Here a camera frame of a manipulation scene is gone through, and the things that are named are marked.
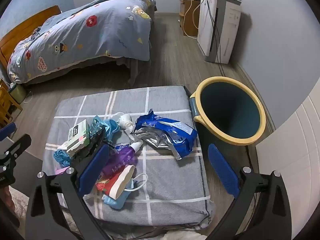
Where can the blue bin with yellow rim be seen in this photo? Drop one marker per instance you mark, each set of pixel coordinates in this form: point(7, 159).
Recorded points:
point(225, 105)

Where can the bed with blue quilt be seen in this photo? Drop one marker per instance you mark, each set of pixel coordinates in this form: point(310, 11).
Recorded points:
point(87, 35)

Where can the wooden nightstand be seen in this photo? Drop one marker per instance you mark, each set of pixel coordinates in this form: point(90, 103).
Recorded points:
point(190, 17)

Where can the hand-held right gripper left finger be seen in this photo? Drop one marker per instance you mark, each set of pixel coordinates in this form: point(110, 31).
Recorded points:
point(93, 170)

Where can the blue face mask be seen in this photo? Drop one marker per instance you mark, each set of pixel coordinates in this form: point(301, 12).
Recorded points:
point(112, 201)

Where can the blue and silver foil bag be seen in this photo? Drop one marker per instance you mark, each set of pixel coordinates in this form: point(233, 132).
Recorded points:
point(175, 127)

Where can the white air purifier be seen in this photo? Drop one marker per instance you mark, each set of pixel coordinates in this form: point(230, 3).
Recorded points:
point(225, 30)

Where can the pink wrapper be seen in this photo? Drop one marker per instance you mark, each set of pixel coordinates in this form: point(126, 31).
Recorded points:
point(61, 171)

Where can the green storage box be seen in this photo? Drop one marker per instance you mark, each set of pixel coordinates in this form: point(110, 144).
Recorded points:
point(17, 92)

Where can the purple tube with white cap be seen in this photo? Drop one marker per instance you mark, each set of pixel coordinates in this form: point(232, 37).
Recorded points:
point(120, 160)

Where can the wooden chair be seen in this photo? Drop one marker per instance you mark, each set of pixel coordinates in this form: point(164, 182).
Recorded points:
point(5, 105)

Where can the teal blister pack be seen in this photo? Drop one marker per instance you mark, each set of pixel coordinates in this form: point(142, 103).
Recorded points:
point(96, 126)

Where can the white fluffy rug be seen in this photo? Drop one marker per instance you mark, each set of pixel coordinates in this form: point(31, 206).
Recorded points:
point(180, 237)

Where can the green and white box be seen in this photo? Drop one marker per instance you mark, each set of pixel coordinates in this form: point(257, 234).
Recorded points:
point(78, 135)

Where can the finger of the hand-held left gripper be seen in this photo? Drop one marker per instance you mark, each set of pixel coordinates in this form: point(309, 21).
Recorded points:
point(7, 131)
point(17, 147)

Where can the grey checked cushion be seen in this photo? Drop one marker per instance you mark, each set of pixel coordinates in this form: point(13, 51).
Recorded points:
point(162, 180)

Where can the wooden headboard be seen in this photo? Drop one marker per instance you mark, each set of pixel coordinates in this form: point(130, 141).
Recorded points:
point(20, 27)

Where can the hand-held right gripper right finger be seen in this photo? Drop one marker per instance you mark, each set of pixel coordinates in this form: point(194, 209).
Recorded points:
point(222, 170)

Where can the white tissue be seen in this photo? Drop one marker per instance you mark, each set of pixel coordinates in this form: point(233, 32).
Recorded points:
point(66, 146)

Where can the white plastic bag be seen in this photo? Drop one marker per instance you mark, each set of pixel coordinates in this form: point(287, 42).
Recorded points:
point(125, 121)

